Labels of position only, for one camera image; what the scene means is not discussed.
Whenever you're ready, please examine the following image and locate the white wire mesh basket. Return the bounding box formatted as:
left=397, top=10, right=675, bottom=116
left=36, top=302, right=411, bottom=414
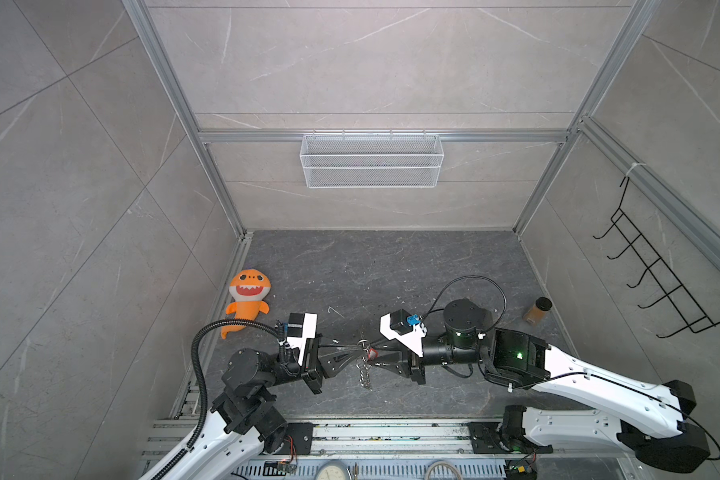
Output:
left=299, top=133, right=445, bottom=189

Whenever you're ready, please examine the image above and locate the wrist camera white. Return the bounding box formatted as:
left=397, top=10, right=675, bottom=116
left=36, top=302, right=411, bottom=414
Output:
left=286, top=312, right=318, bottom=366
left=379, top=309, right=427, bottom=358

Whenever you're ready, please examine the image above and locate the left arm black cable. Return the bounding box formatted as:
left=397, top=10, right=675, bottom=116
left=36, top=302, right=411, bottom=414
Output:
left=149, top=319, right=289, bottom=480

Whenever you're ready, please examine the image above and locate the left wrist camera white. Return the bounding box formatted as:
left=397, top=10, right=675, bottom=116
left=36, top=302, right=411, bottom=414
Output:
left=286, top=312, right=318, bottom=366

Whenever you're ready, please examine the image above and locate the orange shark plush toy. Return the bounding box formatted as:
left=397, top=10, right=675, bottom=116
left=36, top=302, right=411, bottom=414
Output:
left=225, top=269, right=271, bottom=322

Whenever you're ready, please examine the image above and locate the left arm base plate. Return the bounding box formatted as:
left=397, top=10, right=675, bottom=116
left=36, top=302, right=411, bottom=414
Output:
left=264, top=422, right=315, bottom=457

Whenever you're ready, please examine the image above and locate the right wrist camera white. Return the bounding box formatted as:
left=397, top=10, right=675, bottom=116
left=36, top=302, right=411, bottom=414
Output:
left=379, top=309, right=427, bottom=358

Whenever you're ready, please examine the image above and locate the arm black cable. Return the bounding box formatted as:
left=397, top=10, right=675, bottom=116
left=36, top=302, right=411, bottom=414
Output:
left=149, top=319, right=289, bottom=480
left=422, top=274, right=509, bottom=337

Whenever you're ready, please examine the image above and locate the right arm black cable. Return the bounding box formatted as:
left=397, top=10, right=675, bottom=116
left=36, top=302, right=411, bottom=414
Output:
left=422, top=274, right=509, bottom=337

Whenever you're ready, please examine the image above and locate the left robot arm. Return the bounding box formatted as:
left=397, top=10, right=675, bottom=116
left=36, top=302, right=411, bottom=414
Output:
left=142, top=338, right=363, bottom=479

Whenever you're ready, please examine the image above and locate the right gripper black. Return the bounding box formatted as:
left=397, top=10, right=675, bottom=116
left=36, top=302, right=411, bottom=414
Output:
left=367, top=329, right=487, bottom=385

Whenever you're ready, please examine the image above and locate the aluminium rail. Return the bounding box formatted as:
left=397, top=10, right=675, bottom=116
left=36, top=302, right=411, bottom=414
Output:
left=140, top=418, right=628, bottom=465

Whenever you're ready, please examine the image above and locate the round gauge dial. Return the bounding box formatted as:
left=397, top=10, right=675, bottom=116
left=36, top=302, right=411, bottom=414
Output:
left=314, top=460, right=353, bottom=480

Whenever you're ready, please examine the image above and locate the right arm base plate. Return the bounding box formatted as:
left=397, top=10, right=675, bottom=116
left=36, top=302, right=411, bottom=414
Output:
left=467, top=422, right=554, bottom=454

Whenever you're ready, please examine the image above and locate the brown spice bottle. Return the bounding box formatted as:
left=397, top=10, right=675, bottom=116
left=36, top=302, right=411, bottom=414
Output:
left=523, top=297, right=553, bottom=325

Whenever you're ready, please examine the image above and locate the black wire hook rack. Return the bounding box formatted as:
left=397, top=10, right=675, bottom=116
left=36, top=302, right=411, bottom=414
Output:
left=593, top=177, right=720, bottom=339

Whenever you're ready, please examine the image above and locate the silver keyring chain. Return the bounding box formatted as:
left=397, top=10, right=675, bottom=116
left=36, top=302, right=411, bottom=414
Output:
left=356, top=340, right=376, bottom=391

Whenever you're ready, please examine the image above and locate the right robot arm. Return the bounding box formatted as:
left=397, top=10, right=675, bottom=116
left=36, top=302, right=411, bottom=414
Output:
left=361, top=299, right=716, bottom=474

